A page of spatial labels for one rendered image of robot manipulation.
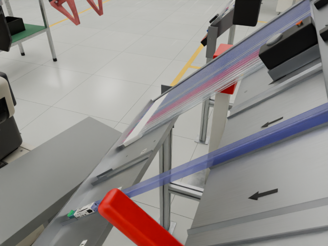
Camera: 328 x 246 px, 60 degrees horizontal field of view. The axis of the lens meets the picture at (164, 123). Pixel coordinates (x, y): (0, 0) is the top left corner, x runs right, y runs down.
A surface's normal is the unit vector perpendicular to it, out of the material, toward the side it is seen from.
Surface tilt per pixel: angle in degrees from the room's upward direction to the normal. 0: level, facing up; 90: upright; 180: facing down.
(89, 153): 0
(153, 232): 40
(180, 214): 0
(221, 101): 90
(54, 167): 0
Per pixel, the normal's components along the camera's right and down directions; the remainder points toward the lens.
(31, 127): 0.00, -0.81
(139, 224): 0.60, -0.48
